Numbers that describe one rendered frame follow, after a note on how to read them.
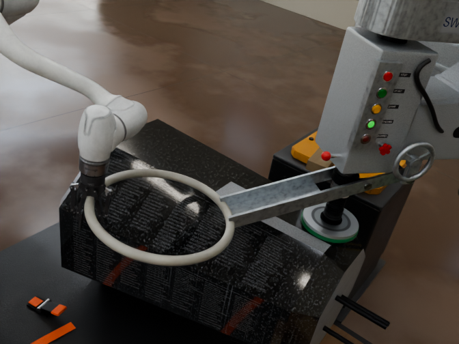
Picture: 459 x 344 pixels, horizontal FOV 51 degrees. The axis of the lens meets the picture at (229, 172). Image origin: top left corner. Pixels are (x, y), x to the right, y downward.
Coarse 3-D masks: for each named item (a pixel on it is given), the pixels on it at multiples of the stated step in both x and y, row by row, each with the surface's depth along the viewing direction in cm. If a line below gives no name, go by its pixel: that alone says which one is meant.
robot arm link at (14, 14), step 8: (8, 0) 148; (16, 0) 151; (24, 0) 153; (32, 0) 157; (8, 8) 150; (16, 8) 152; (24, 8) 155; (32, 8) 160; (8, 16) 154; (16, 16) 157; (8, 24) 160
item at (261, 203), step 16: (304, 176) 173; (320, 176) 175; (384, 176) 168; (240, 192) 169; (256, 192) 171; (272, 192) 173; (288, 192) 173; (304, 192) 172; (320, 192) 164; (336, 192) 166; (352, 192) 168; (240, 208) 169; (256, 208) 161; (272, 208) 162; (288, 208) 164; (240, 224) 162
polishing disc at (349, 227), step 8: (312, 208) 185; (320, 208) 186; (344, 208) 189; (304, 216) 180; (312, 216) 181; (344, 216) 184; (352, 216) 185; (312, 224) 177; (320, 224) 178; (344, 224) 180; (352, 224) 181; (320, 232) 174; (328, 232) 174; (336, 232) 175; (344, 232) 176; (352, 232) 176
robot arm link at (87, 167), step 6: (84, 162) 143; (90, 162) 142; (96, 162) 143; (102, 162) 144; (108, 162) 146; (84, 168) 144; (90, 168) 143; (96, 168) 144; (102, 168) 145; (84, 174) 145; (90, 174) 145; (96, 174) 145; (102, 174) 146
